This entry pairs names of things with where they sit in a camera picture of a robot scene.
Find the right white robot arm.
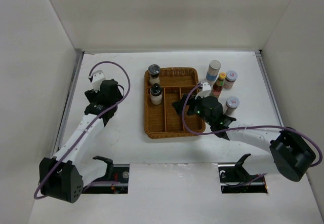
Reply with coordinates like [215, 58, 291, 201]
[172, 95, 316, 182]

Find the clear-lid white spice jar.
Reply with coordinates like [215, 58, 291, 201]
[148, 64, 160, 86]

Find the red-label spice jar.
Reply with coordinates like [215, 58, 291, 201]
[224, 96, 240, 115]
[223, 70, 238, 89]

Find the far red-label spice jar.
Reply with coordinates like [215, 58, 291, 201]
[223, 70, 238, 89]

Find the right silver-lid salt shaker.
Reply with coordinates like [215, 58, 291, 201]
[206, 60, 221, 85]

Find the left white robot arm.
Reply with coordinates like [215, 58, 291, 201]
[34, 79, 123, 203]

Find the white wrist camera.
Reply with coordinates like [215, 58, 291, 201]
[88, 70, 106, 92]
[196, 82, 211, 98]

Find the near red-label spice jar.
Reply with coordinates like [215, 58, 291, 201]
[224, 96, 240, 115]

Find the yellow-cap red sauce bottle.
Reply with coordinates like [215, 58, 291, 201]
[210, 72, 226, 98]

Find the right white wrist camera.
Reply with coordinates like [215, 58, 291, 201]
[196, 82, 211, 98]

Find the black-cap white spice jar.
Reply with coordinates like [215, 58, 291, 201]
[150, 83, 163, 105]

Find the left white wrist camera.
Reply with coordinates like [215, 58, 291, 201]
[88, 70, 106, 92]

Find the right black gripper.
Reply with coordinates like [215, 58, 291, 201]
[172, 91, 214, 126]

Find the brown wicker tray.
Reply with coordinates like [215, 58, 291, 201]
[144, 67, 198, 139]

